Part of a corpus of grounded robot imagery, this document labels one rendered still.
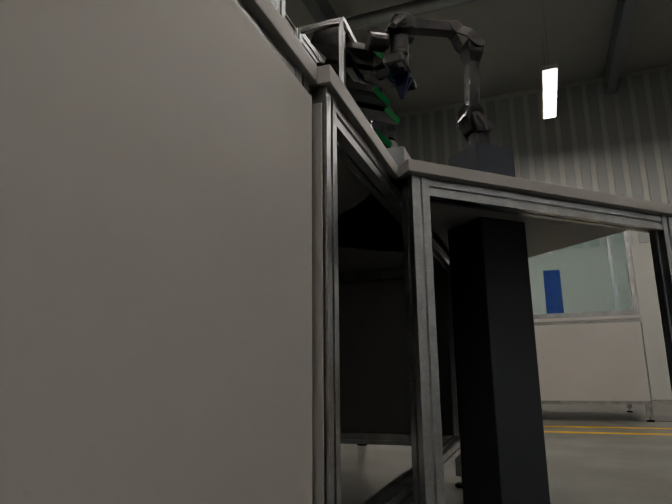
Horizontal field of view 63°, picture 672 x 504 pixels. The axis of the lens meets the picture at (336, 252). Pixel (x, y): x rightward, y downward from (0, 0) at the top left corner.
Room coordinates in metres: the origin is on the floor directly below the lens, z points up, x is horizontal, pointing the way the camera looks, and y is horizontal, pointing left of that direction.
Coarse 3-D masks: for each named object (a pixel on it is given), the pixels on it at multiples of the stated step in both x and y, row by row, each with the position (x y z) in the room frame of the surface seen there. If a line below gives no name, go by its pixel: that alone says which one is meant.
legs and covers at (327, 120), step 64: (320, 128) 0.75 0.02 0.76; (320, 192) 0.75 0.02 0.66; (384, 192) 1.13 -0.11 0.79; (320, 256) 0.75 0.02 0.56; (448, 256) 1.95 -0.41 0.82; (320, 320) 0.75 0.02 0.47; (384, 320) 2.26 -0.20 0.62; (448, 320) 2.12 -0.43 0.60; (320, 384) 0.75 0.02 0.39; (384, 384) 2.26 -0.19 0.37; (448, 384) 2.18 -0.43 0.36; (320, 448) 0.75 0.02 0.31; (448, 448) 1.76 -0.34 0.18
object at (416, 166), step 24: (408, 168) 1.12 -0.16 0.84; (432, 168) 1.14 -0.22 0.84; (456, 168) 1.17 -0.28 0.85; (528, 192) 1.27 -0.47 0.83; (552, 192) 1.28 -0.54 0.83; (576, 192) 1.32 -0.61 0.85; (600, 192) 1.35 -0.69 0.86; (360, 216) 1.46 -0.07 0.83; (384, 216) 1.46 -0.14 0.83; (432, 216) 1.47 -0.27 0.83; (456, 216) 1.47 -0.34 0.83; (480, 216) 1.47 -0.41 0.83; (504, 216) 1.47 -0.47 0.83; (528, 216) 1.48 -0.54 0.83; (384, 240) 1.74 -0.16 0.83; (528, 240) 1.76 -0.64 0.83; (552, 240) 1.76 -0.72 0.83; (576, 240) 1.77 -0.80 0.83
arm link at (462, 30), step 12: (396, 12) 1.49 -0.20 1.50; (408, 24) 1.49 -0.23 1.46; (420, 24) 1.51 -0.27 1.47; (432, 24) 1.52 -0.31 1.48; (444, 24) 1.53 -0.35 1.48; (456, 24) 1.54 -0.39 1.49; (444, 36) 1.57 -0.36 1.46; (456, 36) 1.58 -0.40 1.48; (468, 36) 1.53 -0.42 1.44; (480, 36) 1.53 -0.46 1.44; (456, 48) 1.60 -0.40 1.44
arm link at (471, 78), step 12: (468, 48) 1.54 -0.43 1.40; (480, 48) 1.54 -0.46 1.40; (468, 60) 1.56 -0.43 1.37; (480, 60) 1.56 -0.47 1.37; (468, 72) 1.56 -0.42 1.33; (468, 84) 1.55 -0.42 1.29; (468, 96) 1.55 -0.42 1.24; (468, 108) 1.53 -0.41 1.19; (480, 108) 1.54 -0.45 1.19; (468, 120) 1.53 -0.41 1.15; (468, 132) 1.58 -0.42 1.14
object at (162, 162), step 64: (0, 0) 0.28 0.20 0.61; (64, 0) 0.32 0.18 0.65; (128, 0) 0.38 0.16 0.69; (192, 0) 0.45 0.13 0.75; (256, 0) 0.57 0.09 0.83; (0, 64) 0.28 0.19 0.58; (64, 64) 0.33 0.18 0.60; (128, 64) 0.38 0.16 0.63; (192, 64) 0.46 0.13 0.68; (256, 64) 0.57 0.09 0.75; (0, 128) 0.29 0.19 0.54; (64, 128) 0.33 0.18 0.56; (128, 128) 0.39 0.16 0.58; (192, 128) 0.46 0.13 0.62; (256, 128) 0.58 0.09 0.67; (0, 192) 0.29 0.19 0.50; (64, 192) 0.34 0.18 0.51; (128, 192) 0.39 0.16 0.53; (192, 192) 0.47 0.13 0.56; (256, 192) 0.58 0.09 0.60; (0, 256) 0.30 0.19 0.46; (64, 256) 0.34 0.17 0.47; (128, 256) 0.40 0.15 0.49; (192, 256) 0.47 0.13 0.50; (256, 256) 0.58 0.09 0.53; (0, 320) 0.30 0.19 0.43; (64, 320) 0.35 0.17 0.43; (128, 320) 0.40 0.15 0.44; (192, 320) 0.48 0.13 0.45; (256, 320) 0.59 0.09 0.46; (0, 384) 0.31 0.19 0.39; (64, 384) 0.35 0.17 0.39; (128, 384) 0.41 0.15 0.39; (192, 384) 0.48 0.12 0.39; (256, 384) 0.59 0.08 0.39; (0, 448) 0.31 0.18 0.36; (64, 448) 0.35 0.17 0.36; (128, 448) 0.41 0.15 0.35; (192, 448) 0.48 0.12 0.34; (256, 448) 0.59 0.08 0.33
